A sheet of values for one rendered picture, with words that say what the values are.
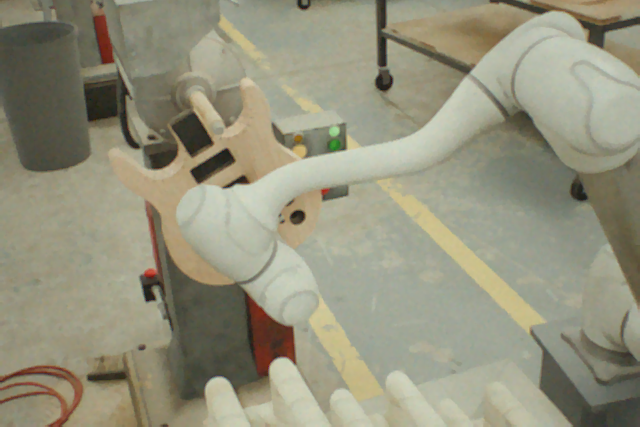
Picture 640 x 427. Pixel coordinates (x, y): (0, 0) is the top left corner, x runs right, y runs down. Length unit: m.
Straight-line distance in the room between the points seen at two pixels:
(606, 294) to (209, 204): 0.85
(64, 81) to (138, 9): 3.08
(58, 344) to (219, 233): 2.01
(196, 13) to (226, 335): 1.11
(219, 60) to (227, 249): 0.60
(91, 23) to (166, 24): 3.82
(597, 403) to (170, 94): 1.09
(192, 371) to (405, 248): 1.48
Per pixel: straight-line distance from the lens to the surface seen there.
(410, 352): 2.95
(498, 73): 1.34
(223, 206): 1.27
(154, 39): 1.43
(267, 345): 2.32
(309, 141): 1.88
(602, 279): 1.72
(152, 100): 1.77
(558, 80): 1.21
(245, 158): 1.65
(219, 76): 1.78
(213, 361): 2.33
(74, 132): 4.60
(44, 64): 4.41
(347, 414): 1.05
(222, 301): 2.22
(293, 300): 1.33
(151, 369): 2.52
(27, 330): 3.35
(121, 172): 1.61
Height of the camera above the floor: 1.85
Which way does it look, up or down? 27 degrees down
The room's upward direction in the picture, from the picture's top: 4 degrees counter-clockwise
